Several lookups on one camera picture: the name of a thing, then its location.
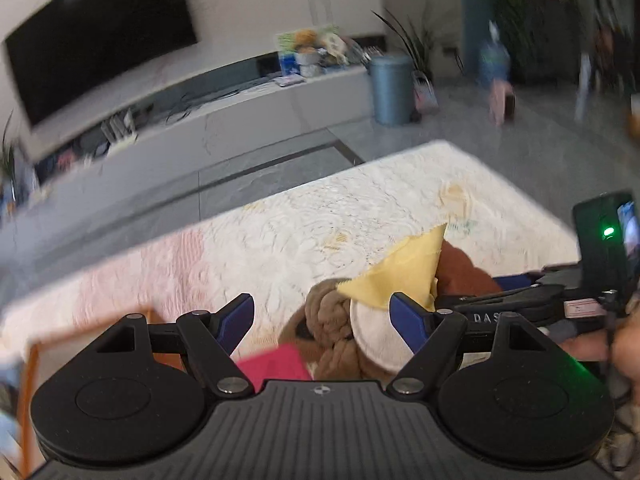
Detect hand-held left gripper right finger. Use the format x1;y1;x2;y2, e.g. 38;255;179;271
385;291;557;397

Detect hanging vine plant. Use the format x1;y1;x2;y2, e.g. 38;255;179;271
460;0;568;63

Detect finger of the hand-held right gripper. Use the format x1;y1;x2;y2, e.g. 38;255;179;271
492;259;585;295

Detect blue water bottle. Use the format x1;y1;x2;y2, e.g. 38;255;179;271
477;22;511;87

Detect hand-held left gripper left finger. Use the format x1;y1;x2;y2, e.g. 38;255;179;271
92;292;257;397

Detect person's right hand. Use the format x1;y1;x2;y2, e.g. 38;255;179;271
560;305;640;382

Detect black wall television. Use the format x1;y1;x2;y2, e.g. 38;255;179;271
2;0;199;129

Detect orange cardboard box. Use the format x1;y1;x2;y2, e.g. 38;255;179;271
20;306;167;476

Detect yellow cloth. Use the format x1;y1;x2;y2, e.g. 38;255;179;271
337;222;449;314

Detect white marble tv console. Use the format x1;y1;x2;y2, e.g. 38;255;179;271
0;66;377;221

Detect brown plush dog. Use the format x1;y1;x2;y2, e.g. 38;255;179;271
277;280;397;382

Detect white lace tablecloth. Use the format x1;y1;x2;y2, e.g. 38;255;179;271
0;140;640;461

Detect blue trash can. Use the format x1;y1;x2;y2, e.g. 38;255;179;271
369;55;415;126

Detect green picture card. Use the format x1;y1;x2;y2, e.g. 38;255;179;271
275;22;347;69

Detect white round pad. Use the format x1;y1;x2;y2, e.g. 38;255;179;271
349;297;417;374

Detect black cables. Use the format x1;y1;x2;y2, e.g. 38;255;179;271
164;89;237;122

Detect white router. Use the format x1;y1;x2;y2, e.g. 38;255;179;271
100;110;139;147

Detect pink woven bag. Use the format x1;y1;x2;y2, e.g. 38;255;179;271
412;71;440;114

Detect grey cabinet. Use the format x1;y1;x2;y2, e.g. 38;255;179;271
510;0;640;92

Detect pink cloth item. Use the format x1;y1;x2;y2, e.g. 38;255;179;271
235;345;312;394

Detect long leaf potted plant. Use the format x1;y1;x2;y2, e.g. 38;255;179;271
371;5;467;77

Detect reddish brown soft cloth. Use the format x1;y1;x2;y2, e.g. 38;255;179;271
432;240;504;297

